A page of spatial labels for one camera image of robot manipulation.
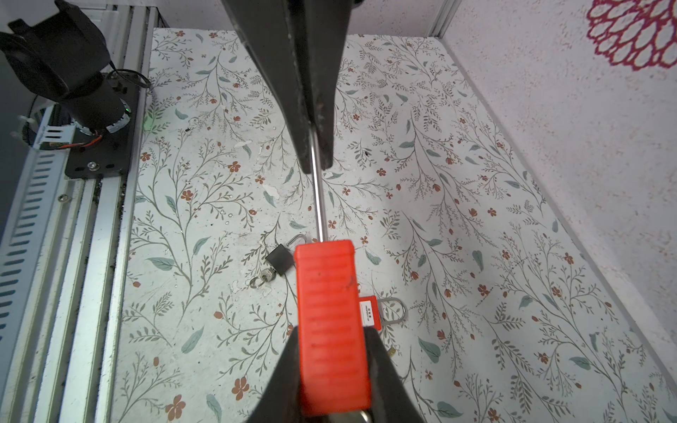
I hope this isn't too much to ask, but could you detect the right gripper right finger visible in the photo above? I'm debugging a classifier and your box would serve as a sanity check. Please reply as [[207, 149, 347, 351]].
[[364, 328, 423, 423]]

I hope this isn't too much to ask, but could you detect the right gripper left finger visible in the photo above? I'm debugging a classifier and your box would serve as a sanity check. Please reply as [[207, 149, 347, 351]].
[[247, 327, 303, 423]]

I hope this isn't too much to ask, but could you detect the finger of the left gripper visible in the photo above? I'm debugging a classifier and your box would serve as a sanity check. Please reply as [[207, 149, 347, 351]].
[[223, 0, 311, 174], [295, 1, 354, 170]]

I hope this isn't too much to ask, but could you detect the red padlock with warning label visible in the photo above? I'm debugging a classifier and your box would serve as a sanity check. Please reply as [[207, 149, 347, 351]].
[[294, 129, 371, 422]]

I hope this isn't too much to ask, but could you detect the red padlock with property label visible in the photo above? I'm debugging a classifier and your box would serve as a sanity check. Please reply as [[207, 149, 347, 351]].
[[359, 295, 408, 331]]

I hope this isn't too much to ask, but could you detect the black padlock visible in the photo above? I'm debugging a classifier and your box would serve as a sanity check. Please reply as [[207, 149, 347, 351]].
[[266, 234, 308, 276]]

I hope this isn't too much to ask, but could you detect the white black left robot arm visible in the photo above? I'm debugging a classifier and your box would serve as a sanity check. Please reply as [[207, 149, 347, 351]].
[[1, 1, 359, 174]]

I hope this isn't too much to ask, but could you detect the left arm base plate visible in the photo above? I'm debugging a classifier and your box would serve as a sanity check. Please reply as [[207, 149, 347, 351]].
[[65, 69, 152, 179]]

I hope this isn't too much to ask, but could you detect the aluminium front rail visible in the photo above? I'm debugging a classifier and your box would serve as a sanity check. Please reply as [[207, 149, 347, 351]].
[[0, 4, 160, 423]]

